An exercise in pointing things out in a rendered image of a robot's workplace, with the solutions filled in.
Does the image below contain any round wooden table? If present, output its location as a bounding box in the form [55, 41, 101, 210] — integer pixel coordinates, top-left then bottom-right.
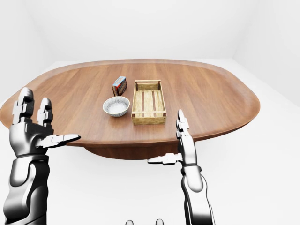
[0, 59, 261, 160]

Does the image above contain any wooden slat tray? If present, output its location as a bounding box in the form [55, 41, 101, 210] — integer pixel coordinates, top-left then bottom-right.
[131, 79, 167, 126]

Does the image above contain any silver robot left hand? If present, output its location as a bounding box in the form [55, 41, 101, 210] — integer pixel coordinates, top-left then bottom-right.
[8, 87, 82, 158]

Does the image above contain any patterned white bowl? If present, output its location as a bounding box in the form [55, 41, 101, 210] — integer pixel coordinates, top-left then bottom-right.
[102, 97, 131, 118]

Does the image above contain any printed food box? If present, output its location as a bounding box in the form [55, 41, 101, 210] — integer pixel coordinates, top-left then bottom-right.
[111, 75, 128, 97]

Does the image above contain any silver robot right hand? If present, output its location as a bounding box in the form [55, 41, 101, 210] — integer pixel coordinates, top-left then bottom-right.
[147, 109, 198, 167]

